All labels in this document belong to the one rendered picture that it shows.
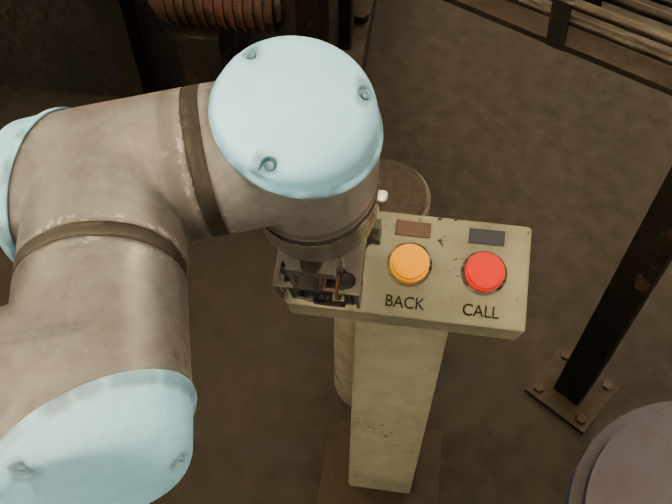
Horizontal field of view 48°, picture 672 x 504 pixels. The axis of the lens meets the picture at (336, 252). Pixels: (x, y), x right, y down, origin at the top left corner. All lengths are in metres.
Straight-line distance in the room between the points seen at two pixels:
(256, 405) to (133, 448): 1.02
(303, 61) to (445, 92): 1.43
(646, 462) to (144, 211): 0.66
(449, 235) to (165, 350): 0.47
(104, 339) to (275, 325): 1.08
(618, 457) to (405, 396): 0.25
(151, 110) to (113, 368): 0.16
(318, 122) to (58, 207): 0.14
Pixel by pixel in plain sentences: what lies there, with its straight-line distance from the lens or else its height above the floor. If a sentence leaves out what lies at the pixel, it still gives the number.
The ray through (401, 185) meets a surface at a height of 0.52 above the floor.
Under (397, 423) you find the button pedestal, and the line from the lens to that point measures 1.03.
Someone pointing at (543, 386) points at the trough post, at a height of 0.02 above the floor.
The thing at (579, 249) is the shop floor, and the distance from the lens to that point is 1.60.
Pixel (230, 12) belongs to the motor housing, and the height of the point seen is 0.47.
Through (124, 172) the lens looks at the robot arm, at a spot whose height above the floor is 0.93.
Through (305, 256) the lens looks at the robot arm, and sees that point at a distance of 0.53.
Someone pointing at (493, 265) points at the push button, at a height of 0.61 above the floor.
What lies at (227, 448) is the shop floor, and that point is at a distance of 1.33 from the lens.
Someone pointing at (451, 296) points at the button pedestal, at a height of 0.59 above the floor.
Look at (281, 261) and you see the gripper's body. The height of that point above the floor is 0.73.
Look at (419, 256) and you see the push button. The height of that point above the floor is 0.61.
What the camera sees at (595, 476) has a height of 0.43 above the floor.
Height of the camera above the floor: 1.23
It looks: 54 degrees down
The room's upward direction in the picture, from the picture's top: straight up
